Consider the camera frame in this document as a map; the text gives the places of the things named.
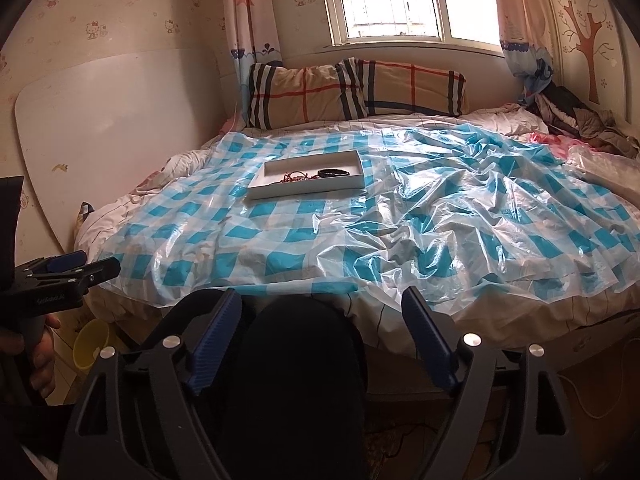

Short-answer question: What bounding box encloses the person's left hand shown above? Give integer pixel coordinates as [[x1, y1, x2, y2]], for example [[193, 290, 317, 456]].
[[0, 314, 61, 399]]

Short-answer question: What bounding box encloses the yellow plastic cup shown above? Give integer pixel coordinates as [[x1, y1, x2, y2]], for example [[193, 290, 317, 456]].
[[72, 318, 111, 374]]

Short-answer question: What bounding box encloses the blue checkered plastic sheet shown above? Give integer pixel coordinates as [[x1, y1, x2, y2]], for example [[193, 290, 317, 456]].
[[101, 125, 639, 313]]

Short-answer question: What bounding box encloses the white shallow cardboard box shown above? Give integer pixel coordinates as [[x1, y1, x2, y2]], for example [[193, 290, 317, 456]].
[[246, 151, 364, 200]]

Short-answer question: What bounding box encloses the pile of dark clothes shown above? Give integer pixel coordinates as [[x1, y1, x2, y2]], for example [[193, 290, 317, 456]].
[[527, 82, 639, 159]]

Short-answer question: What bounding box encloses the pink cartoon curtain left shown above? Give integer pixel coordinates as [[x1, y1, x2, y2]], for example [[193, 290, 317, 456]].
[[222, 0, 282, 122]]

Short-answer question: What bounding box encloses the pink cartoon curtain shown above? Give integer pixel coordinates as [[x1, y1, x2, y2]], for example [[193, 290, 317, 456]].
[[222, 0, 282, 122], [496, 0, 554, 105]]

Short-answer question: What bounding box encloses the plaid beige pillow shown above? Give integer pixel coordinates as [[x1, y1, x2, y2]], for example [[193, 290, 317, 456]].
[[246, 58, 468, 130]]

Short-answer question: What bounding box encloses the pink cartoon curtain right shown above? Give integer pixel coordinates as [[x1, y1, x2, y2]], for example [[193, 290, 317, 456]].
[[496, 0, 554, 105]]

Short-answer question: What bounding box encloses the window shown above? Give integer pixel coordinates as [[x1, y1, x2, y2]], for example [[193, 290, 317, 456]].
[[324, 0, 500, 53]]

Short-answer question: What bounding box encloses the white board leaning on wall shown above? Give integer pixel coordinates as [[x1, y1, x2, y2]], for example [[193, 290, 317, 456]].
[[14, 48, 226, 249]]

